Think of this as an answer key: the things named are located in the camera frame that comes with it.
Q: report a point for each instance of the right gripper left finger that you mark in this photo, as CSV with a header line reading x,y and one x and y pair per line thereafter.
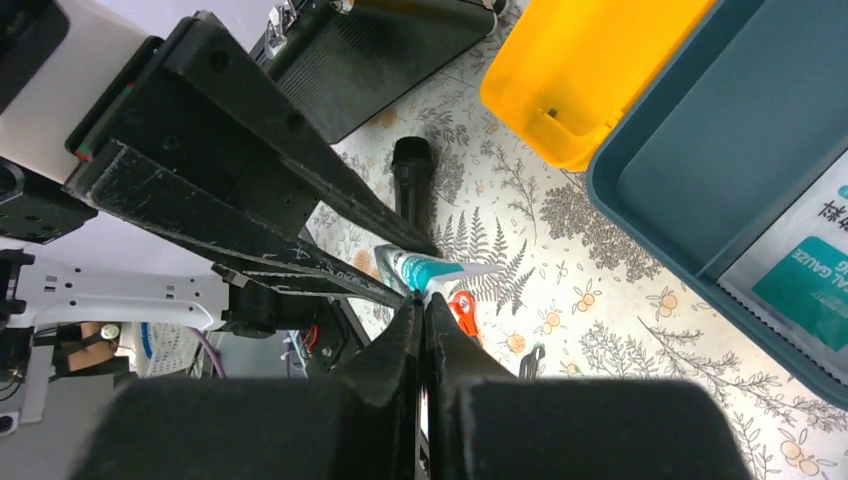
x,y
360,421

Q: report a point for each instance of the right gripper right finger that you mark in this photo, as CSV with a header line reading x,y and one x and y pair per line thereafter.
x,y
486,423

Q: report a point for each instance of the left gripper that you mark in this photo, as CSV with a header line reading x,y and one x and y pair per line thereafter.
x,y
195,143

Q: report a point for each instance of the orange handled small scissors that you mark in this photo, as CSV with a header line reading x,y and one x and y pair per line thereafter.
x,y
463,307

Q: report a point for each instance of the teal gauze packet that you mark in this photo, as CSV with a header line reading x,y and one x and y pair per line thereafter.
x,y
405,271

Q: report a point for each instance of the teal dressing packet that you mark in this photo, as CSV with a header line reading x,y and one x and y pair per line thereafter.
x,y
793,278

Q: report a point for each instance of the yellow plastic kit box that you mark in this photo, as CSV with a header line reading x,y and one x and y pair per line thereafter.
x,y
569,71

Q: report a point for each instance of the teal plastic tray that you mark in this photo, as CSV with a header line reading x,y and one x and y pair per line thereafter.
x,y
749,111

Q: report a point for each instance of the black bandage shears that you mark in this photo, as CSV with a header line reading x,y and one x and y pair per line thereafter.
x,y
532,364

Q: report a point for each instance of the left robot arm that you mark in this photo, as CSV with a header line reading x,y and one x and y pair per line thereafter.
x,y
63,260

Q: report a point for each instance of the black poker chip case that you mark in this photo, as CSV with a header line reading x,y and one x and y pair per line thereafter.
x,y
340,63

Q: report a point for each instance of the black flashlight orange tip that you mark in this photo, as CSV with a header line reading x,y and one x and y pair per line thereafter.
x,y
413,169

